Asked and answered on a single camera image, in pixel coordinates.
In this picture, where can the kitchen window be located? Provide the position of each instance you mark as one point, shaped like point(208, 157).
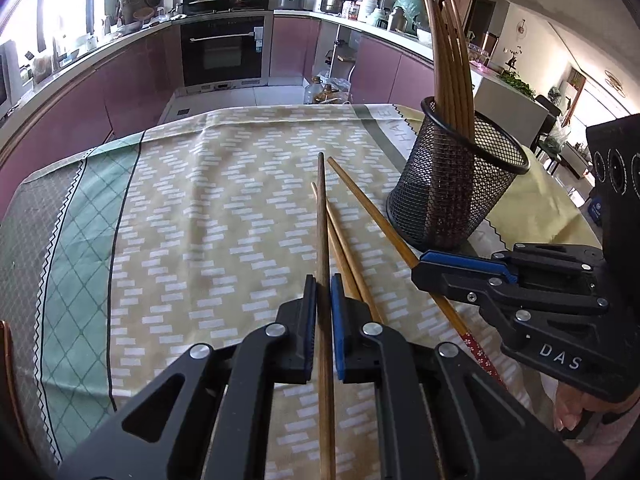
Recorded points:
point(30, 0)

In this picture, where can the person's right hand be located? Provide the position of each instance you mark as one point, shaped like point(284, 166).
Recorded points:
point(572, 410)

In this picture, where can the black integrated stove with oven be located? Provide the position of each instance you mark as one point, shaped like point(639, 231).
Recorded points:
point(222, 50)

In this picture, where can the green vegetables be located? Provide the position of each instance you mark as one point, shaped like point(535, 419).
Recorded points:
point(517, 85)

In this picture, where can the steel stock pot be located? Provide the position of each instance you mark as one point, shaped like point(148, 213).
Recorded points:
point(334, 2)

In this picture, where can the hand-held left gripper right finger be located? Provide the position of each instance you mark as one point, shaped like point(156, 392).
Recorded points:
point(338, 330)

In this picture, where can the patterned tablecloth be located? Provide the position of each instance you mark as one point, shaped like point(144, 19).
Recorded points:
point(200, 235)

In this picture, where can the plastic bags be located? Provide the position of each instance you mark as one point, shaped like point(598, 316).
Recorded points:
point(337, 91)

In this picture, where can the white microwave oven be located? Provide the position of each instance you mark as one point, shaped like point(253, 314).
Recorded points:
point(5, 80)

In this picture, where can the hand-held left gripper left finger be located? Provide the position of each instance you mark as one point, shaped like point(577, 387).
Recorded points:
point(310, 330)

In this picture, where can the black mesh holder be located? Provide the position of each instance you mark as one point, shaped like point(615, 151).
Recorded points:
point(450, 195)

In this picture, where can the wall clock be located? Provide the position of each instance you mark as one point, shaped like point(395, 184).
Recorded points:
point(522, 30)

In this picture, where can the pink kitchen base cabinets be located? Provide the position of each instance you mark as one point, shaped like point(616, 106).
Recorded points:
point(90, 105)
point(380, 70)

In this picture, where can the black dining chair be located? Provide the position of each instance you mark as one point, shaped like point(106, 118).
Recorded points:
point(547, 125)

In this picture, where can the cooking oil bottle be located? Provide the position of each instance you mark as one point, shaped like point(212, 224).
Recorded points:
point(314, 92)

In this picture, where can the black lidded pot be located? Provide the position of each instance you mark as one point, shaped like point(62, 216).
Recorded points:
point(245, 1)
point(201, 4)

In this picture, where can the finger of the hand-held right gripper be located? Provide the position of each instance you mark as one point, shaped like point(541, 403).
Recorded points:
point(450, 282)
point(470, 264)

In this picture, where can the dark brown chopstick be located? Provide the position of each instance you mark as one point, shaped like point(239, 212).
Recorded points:
point(434, 40)
point(324, 260)

